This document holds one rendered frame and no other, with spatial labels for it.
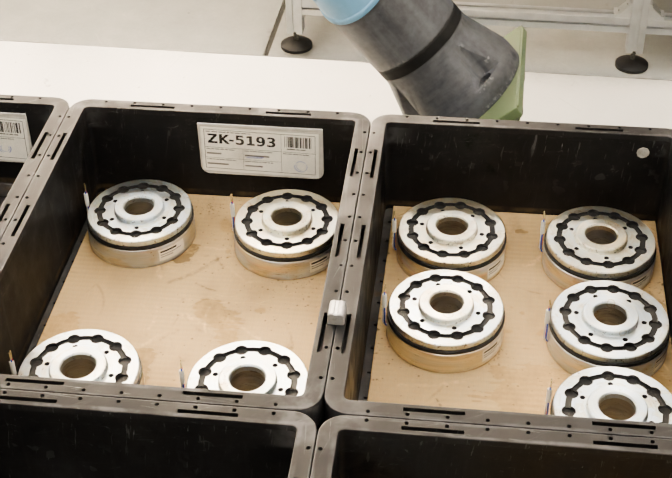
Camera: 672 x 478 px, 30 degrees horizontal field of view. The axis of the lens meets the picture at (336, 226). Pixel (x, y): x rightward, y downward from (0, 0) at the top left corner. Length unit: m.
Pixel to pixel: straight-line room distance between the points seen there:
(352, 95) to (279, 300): 0.58
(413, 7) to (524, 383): 0.47
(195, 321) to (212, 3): 2.32
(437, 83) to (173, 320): 0.43
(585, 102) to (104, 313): 0.78
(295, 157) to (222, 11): 2.14
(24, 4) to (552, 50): 1.41
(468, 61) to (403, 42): 0.08
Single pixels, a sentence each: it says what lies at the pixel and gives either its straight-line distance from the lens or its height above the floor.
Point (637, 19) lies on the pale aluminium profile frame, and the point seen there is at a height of 0.13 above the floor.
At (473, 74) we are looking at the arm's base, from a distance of 1.41.
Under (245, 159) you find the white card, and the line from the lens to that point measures 1.26.
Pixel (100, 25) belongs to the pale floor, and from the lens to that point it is 3.37.
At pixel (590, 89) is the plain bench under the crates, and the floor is 0.70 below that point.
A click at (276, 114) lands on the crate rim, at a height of 0.93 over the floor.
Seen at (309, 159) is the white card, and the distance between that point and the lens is 1.25.
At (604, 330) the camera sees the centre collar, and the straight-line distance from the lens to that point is 1.10.
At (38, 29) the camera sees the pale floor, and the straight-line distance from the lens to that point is 3.39.
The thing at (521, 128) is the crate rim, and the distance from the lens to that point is 1.22.
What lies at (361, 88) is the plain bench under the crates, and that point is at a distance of 1.70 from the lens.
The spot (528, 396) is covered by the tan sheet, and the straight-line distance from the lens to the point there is 1.08.
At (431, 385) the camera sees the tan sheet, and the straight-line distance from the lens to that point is 1.08.
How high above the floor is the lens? 1.60
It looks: 38 degrees down
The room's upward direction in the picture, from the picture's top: 1 degrees counter-clockwise
